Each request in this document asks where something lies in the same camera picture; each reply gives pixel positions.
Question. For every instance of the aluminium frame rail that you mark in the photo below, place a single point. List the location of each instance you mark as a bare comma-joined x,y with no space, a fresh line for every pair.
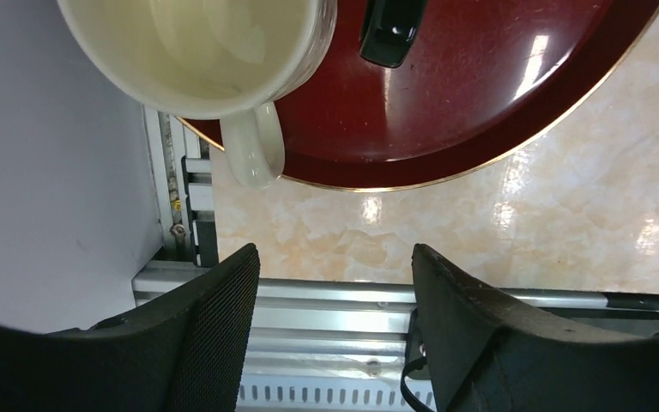
576,210

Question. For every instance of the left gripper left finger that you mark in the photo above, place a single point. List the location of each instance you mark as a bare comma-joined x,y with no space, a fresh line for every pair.
182,351

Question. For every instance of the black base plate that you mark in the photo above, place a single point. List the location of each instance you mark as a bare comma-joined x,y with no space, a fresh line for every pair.
636,314

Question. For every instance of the red round tray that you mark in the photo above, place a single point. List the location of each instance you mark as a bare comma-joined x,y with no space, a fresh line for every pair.
481,79

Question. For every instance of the white cup dark inside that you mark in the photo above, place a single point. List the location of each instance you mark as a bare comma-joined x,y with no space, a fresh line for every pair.
389,29

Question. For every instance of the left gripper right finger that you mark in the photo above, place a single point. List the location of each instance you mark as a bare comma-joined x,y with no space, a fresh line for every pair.
485,349

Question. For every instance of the cream mug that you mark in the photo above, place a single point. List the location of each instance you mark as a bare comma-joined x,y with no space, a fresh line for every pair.
228,61

